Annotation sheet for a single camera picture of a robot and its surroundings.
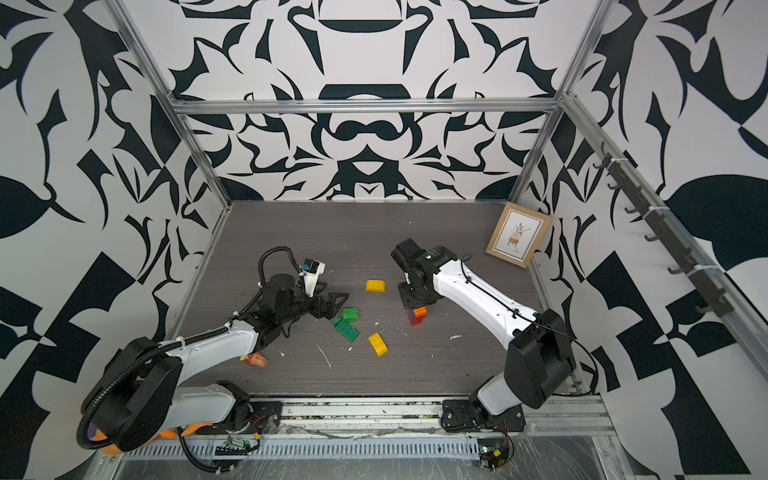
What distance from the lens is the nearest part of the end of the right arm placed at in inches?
22.8

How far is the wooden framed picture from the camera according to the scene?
3.22 ft

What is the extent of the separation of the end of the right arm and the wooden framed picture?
443 millimetres
